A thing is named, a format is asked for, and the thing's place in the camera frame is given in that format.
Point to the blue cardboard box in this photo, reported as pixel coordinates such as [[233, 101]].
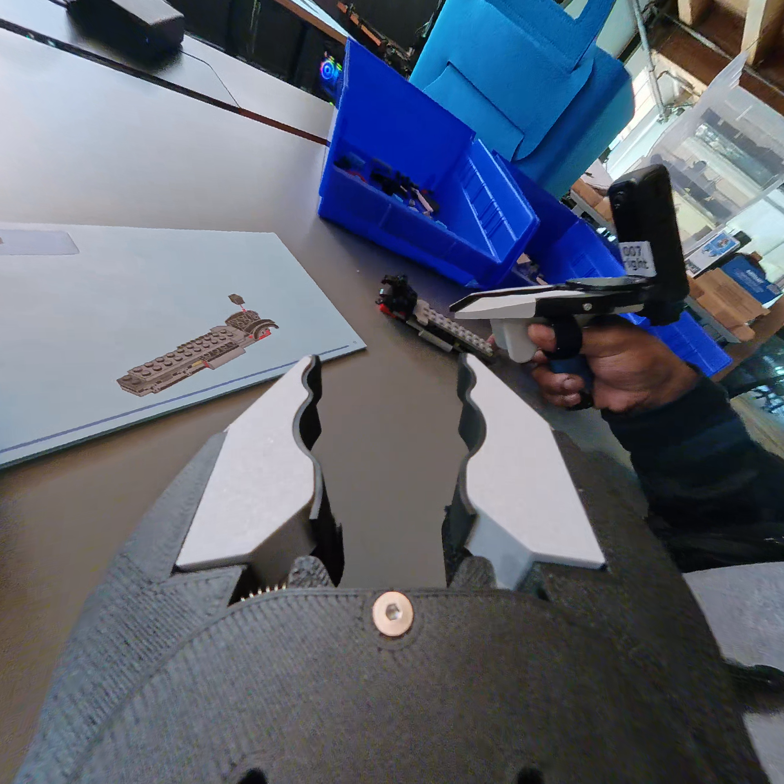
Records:
[[744, 279]]

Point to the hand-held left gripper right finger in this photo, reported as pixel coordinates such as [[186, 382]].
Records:
[[527, 490]]

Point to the person's right forearm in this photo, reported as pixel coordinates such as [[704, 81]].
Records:
[[692, 465]]

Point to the light blue instruction booklet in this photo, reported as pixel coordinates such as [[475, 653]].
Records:
[[153, 275]]

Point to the grey black toy brick model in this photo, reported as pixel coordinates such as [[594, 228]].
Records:
[[441, 324]]

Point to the computer with coloured lights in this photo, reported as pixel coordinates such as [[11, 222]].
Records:
[[331, 70]]

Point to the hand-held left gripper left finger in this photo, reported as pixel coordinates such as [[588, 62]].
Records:
[[257, 490]]

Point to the blue felt bag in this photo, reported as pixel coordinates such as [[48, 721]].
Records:
[[520, 73]]

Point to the stack of clear storage boxes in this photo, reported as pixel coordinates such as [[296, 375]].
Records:
[[735, 141]]

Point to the grey desk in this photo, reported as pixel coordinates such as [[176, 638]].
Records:
[[153, 171]]

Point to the person's right hand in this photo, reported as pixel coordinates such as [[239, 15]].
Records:
[[637, 367]]

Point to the pile of red black bricks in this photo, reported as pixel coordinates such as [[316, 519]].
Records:
[[392, 177]]

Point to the black cube camera device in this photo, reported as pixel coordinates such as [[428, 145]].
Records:
[[128, 24]]

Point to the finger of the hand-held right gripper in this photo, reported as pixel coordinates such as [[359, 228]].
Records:
[[520, 291], [520, 309]]

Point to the printed leaflet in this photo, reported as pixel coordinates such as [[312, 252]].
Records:
[[713, 251]]

